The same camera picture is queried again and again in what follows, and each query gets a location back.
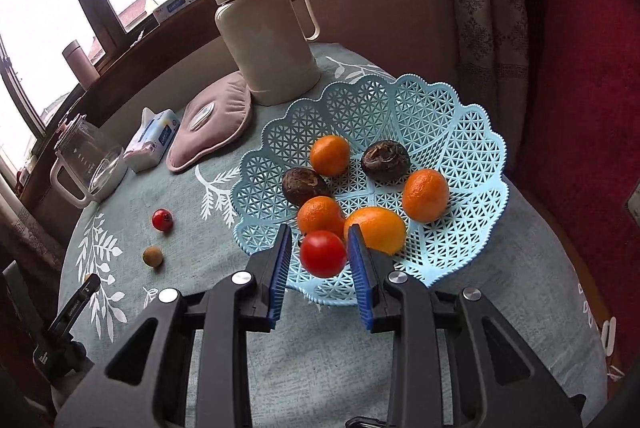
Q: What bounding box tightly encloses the glass kettle with white handle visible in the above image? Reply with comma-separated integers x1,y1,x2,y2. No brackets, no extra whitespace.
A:
50,113,127,209

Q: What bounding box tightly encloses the white and blue wipes pack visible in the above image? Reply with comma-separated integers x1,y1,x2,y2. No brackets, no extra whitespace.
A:
152,0,201,23

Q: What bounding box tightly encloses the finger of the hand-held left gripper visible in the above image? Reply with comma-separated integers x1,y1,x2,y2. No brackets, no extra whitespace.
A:
46,276,101,335

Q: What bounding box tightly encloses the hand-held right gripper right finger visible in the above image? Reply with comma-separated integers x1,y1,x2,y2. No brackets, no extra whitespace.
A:
347,224,584,428

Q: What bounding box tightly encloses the pink hot water bag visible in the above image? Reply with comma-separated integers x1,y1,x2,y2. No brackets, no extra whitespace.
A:
166,72,253,173

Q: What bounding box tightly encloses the large smooth orange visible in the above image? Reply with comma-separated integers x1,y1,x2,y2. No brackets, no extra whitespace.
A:
344,207,407,256

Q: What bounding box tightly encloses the red fabric chair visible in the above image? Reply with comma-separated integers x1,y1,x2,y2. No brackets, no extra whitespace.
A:
505,0,640,369

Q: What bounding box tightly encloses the black chair back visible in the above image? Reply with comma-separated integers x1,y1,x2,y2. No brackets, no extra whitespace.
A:
2,263,48,384

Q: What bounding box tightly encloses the cream thermos jug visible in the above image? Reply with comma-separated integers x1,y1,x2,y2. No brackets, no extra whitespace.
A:
207,0,321,106

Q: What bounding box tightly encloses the beige patterned curtain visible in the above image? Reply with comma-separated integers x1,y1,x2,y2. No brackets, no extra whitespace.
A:
430,0,531,119
0,158,71,289

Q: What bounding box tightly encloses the pink tumbler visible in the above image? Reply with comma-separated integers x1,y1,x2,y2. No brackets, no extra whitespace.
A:
62,40,100,84

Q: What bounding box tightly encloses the light blue plastic lattice basket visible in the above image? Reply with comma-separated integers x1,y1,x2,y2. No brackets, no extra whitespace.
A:
231,73,510,307

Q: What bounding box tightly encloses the dark brown round fruit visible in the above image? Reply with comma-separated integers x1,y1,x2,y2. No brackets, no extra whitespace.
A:
281,168,331,206
361,141,411,183

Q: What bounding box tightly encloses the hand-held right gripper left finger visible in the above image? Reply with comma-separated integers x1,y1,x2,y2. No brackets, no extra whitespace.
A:
52,223,294,428

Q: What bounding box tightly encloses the blue and white tissue pack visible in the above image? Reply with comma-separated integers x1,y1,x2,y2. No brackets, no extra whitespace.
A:
123,107,181,172

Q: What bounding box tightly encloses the small tangerine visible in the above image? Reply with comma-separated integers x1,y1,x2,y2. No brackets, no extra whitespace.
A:
310,135,351,177
297,197,346,239
402,168,450,224

